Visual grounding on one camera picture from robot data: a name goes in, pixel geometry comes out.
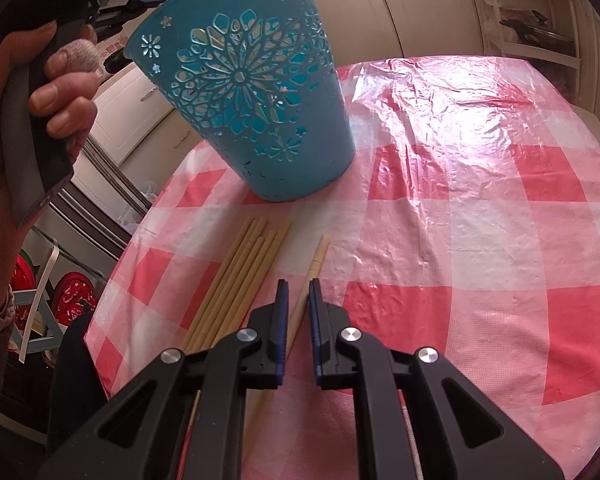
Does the bamboo chopstick five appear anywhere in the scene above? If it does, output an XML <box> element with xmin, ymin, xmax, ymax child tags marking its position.
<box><xmin>213</xmin><ymin>219</ymin><xmax>291</xmax><ymax>344</ymax></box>

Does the bamboo chopstick one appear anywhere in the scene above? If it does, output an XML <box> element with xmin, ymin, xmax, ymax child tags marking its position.
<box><xmin>181</xmin><ymin>217</ymin><xmax>253</xmax><ymax>350</ymax></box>

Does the person's left hand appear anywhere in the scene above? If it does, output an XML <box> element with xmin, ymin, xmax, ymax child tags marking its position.
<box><xmin>0</xmin><ymin>23</ymin><xmax>99</xmax><ymax>311</ymax></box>

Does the bamboo chopstick four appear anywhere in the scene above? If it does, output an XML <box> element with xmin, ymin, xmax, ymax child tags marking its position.
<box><xmin>204</xmin><ymin>230</ymin><xmax>276</xmax><ymax>348</ymax></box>

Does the pink checkered plastic tablecloth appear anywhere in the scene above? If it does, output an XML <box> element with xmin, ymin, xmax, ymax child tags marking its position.
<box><xmin>83</xmin><ymin>54</ymin><xmax>600</xmax><ymax>480</ymax></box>

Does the open white shelf unit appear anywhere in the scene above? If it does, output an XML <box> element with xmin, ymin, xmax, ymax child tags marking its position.
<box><xmin>475</xmin><ymin>0</ymin><xmax>581</xmax><ymax>102</ymax></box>

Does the bamboo chopstick three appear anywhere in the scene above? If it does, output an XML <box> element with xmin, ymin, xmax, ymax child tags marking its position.
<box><xmin>192</xmin><ymin>231</ymin><xmax>274</xmax><ymax>350</ymax></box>

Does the red floral bag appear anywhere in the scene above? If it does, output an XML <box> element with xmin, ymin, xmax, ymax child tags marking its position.
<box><xmin>10</xmin><ymin>252</ymin><xmax>97</xmax><ymax>326</ymax></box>

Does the teal perforated plastic basket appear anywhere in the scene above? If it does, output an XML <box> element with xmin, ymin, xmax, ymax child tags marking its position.
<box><xmin>124</xmin><ymin>0</ymin><xmax>355</xmax><ymax>202</ymax></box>

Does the bamboo chopstick two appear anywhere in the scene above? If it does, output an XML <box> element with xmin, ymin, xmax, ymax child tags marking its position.
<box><xmin>185</xmin><ymin>217</ymin><xmax>268</xmax><ymax>353</ymax></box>

